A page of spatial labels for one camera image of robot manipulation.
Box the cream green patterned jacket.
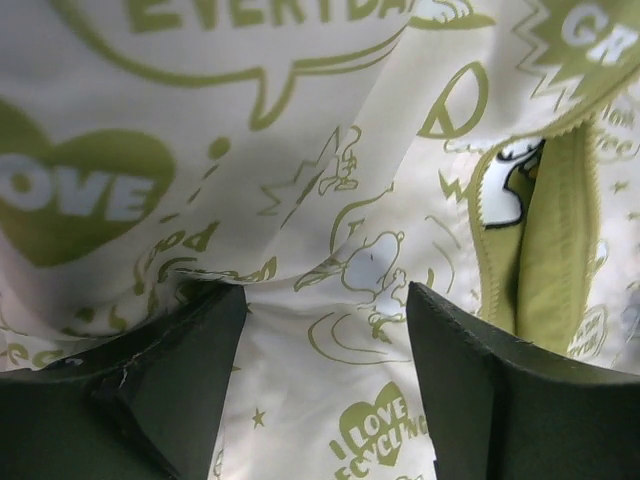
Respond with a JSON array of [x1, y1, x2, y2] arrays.
[[1, 1, 639, 479]]

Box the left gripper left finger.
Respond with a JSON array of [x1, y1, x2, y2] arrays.
[[1, 284, 247, 480]]

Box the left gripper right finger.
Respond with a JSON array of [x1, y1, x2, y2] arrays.
[[407, 283, 639, 479]]

